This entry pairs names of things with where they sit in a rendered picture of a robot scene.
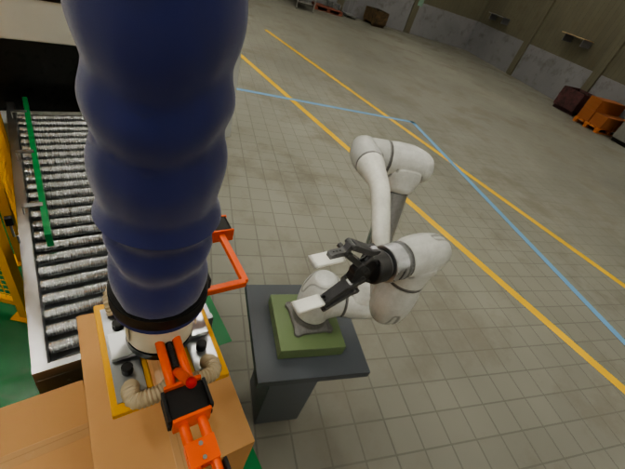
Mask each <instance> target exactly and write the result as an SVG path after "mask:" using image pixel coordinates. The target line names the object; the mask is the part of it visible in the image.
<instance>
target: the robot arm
mask: <svg viewBox="0 0 625 469"><path fill-rule="evenodd" d="M350 157H351V160H352V164H353V167H354V168H355V169H356V171H357V172H358V174H359V175H360V176H361V177H362V178H363V179H364V180H365V181H366V182H367V183H368V185H369V188H370V193H371V227H370V230H369V233H368V236H367V240H366V242H365V243H363V242H361V241H358V240H355V239H352V238H349V237H348V238H346V239H345V244H344V245H343V244H342V243H341V242H340V243H338V244H337V247H338V248H335V249H330V250H329V251H326V252H321V253H317V254H313V255H308V260H309V261H310V263H311V264H312V266H313V267H314V269H318V268H322V267H326V266H329V265H333V264H337V263H341V262H345V261H346V259H345V258H344V257H346V258H347V259H348V260H349V261H351V262H352V265H350V267H349V271H348V272H347V274H345V275H344V276H342V277H341V279H339V277H338V276H337V275H335V274H334V273H333V272H330V271H328V270H318V271H315V272H314V273H312V274H311V275H309V276H308V278H307V279H306V280H305V281H304V283H303V285H302V286H301V288H300V291H299V295H298V297H297V300H296V301H288V302H286V305H285V308H286V309H287V310H288V313H289V316H290V319H291V322H292V325H293V328H294V335H295V336H296V337H298V338H299V337H301V336H303V335H309V334H316V333H323V332H326V333H331V332H332V330H333V328H332V326H331V325H330V323H329V321H328V318H333V317H338V316H341V317H347V318H354V319H370V318H374V319H375V320H376V321H378V322H379V323H380V324H383V325H392V324H397V323H398V322H400V321H401V320H403V319H404V318H405V317H406V316H407V315H408V313H409V312H410V311H411V309H412V308H413V306H414V305H415V303H416V301H417V300H418V298H419V294H420V292H421V290H422V288H423V287H424V286H425V284H426V283H427V282H428V281H429V280H430V279H431V278H432V277H433V276H434V275H436V273H437V271H439V270H441V269H442V268H443V267H444V266H445V265H446V264H447V263H448V261H449V260H450V258H451V255H452V249H451V246H450V244H449V243H448V242H447V241H446V240H445V239H444V238H443V237H442V236H440V235H439V234H435V233H417V234H410V235H406V236H404V237H401V238H399V239H398V240H397V241H392V240H393V237H394V234H395V231H396V228H397V225H398V222H399V220H400V217H401V214H402V211H403V208H404V205H405V202H406V198H407V195H408V194H411V193H412V192H413V191H414V189H415V188H416V187H417V186H418V185H419V183H423V182H425V181H427V180H428V179H429V178H430V176H431V175H432V173H433V170H434V161H433V159H432V157H431V156H430V155H429V154H428V153H427V152H425V151H424V150H422V149H420V148H419V147H417V146H415V145H412V144H408V143H404V142H400V141H388V140H384V139H378V138H372V137H370V136H367V135H361V136H358V137H356V138H355V139H354V140H353V142H352V147H351V149H350ZM352 251H355V252H359V253H362V256H361V258H359V257H357V256H356V255H355V254H353V253H352Z"/></svg>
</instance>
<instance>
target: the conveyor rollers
mask: <svg viewBox="0 0 625 469"><path fill-rule="evenodd" d="M31 118H32V122H33V132H34V137H35V142H36V148H37V152H38V158H39V163H40V168H41V173H42V179H43V184H44V189H45V195H46V199H50V200H47V208H52V209H49V210H48V215H49V218H56V217H64V216H72V215H79V214H87V213H91V209H92V205H88V204H93V201H94V199H95V196H94V195H93V192H92V190H91V187H90V184H89V181H88V179H87V175H86V166H85V158H84V152H85V145H86V137H87V133H88V126H87V124H86V121H85V119H84V117H83V116H82V115H40V114H31ZM18 119H19V123H18V124H19V128H20V129H19V131H20V138H21V140H20V143H21V148H22V150H31V148H30V143H29V137H28V130H27V125H26V119H25V114H18ZM22 157H23V159H24V160H23V162H24V163H23V165H24V166H25V168H24V169H25V170H24V172H25V173H26V179H25V180H26V181H27V187H26V188H27V189H28V192H31V193H28V198H29V200H30V201H32V202H29V203H38V202H39V201H34V200H38V194H37V189H36V183H35V176H34V171H33V160H32V154H31V153H27V154H23V156H22ZM83 187H86V188H83ZM72 188H75V189H72ZM61 189H64V190H61ZM50 190H54V191H50ZM83 195H88V196H83ZM74 196H79V197H74ZM63 197H70V198H63ZM54 198H59V199H54ZM78 205H85V206H78ZM70 206H77V207H70ZM62 207H68V208H62ZM36 209H40V207H33V208H31V210H35V211H31V215H30V216H31V217H32V220H41V219H42V218H41V212H40V210H36ZM91 222H94V221H93V219H92V215H91V214H88V215H80V216H72V217H65V218H57V219H50V225H51V228H56V227H62V226H70V225H76V224H84V223H91ZM96 232H101V231H100V229H99V228H98V227H97V226H96V224H95V223H94V224H87V225H80V226H74V227H66V228H59V229H53V230H52V235H53V238H60V237H65V236H72V235H84V234H90V233H96ZM100 242H103V240H102V234H91V235H84V236H77V237H72V238H65V239H59V240H54V246H52V247H48V246H47V242H41V243H35V247H34V249H36V252H44V251H50V250H55V249H61V248H71V247H77V246H83V245H88V244H95V243H100ZM107 252H108V251H107V249H106V247H105V245H104V244H101V245H96V246H90V247H84V248H74V249H68V250H63V251H57V252H51V253H46V254H40V255H37V256H36V261H37V262H38V264H45V263H50V262H55V261H65V260H70V259H75V258H81V257H85V256H91V255H96V254H101V253H107ZM107 257H108V255H105V256H100V257H95V258H90V259H84V260H80V261H70V262H65V263H60V264H54V265H49V266H44V267H39V268H38V274H39V275H40V277H45V276H50V275H58V274H63V273H68V272H72V271H77V270H83V269H87V268H92V267H97V266H102V265H106V264H107ZM105 277H108V270H107V268H102V269H98V270H93V271H88V272H83V273H79V274H74V275H66V276H61V277H56V278H51V279H47V280H42V281H40V288H41V289H42V290H43V291H44V290H49V289H53V288H61V287H66V286H70V285H74V284H79V283H84V282H87V281H92V280H97V279H101V278H105ZM107 282H108V281H103V282H99V283H95V284H91V285H86V286H82V287H78V288H70V289H65V290H62V291H57V292H53V293H48V294H44V295H42V302H43V304H44V305H48V304H52V303H56V302H64V301H68V300H71V299H75V298H80V297H84V296H87V295H92V294H96V293H100V292H104V291H105V289H106V287H107ZM100 304H103V298H102V296H100V297H97V298H93V299H89V300H85V301H78V302H74V303H70V304H66V305H62V306H58V307H54V308H50V309H46V310H44V318H45V319H46V321H47V320H51V319H55V318H59V317H63V316H66V315H73V314H77V313H81V312H84V311H88V310H92V309H93V307H94V306H96V305H100ZM46 329H47V330H46V333H47V336H48V337H51V336H55V335H59V334H61V333H65V332H69V331H72V330H76V329H77V321H76V318H74V319H70V320H66V321H63V322H59V323H56V324H52V325H48V326H46ZM77 346H79V338H78V335H74V336H72V337H68V338H65V339H61V340H57V341H54V342H49V343H48V351H49V352H50V354H51V355H53V354H55V353H58V352H62V351H65V350H68V349H72V348H74V347H77Z"/></svg>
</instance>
